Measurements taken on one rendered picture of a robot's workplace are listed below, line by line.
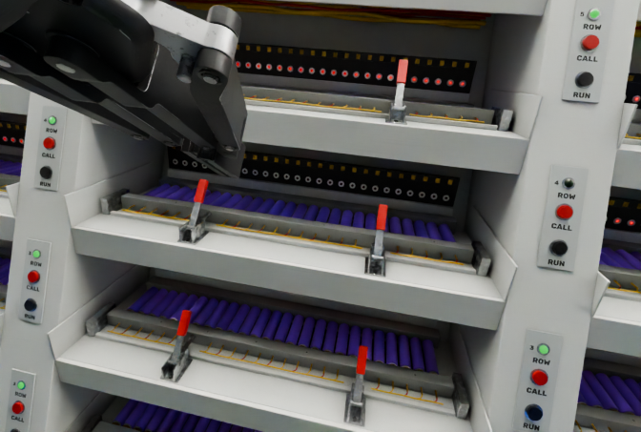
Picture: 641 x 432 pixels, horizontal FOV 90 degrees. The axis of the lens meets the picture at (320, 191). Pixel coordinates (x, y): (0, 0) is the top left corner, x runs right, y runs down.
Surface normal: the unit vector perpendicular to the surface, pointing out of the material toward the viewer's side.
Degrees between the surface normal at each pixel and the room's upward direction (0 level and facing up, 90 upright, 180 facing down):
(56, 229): 90
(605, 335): 109
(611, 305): 19
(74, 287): 90
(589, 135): 90
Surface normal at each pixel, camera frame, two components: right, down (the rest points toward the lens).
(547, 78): -0.14, 0.00
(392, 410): 0.08, -0.93
